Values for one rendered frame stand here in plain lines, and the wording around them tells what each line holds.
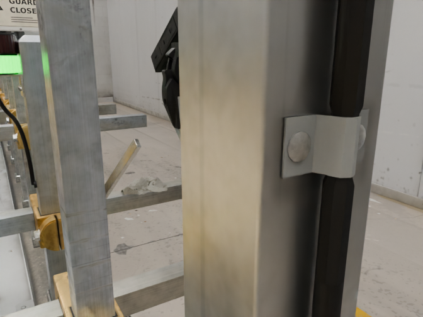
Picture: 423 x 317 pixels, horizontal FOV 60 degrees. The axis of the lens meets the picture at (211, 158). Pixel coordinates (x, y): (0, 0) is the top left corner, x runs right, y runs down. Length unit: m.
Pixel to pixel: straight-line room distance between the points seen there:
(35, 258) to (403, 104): 2.77
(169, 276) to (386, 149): 2.89
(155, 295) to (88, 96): 0.25
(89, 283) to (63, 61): 0.20
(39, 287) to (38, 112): 0.33
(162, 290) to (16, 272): 0.57
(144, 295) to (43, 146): 0.26
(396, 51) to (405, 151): 0.76
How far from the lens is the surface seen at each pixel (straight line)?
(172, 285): 0.47
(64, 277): 0.48
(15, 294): 0.92
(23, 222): 0.65
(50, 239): 0.59
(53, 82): 0.32
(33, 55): 0.57
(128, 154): 0.48
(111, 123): 0.90
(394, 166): 3.24
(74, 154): 0.33
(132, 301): 0.46
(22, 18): 3.12
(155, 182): 0.69
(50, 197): 0.60
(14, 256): 1.06
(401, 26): 3.19
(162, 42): 0.50
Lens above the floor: 1.10
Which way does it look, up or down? 15 degrees down
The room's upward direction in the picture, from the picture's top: straight up
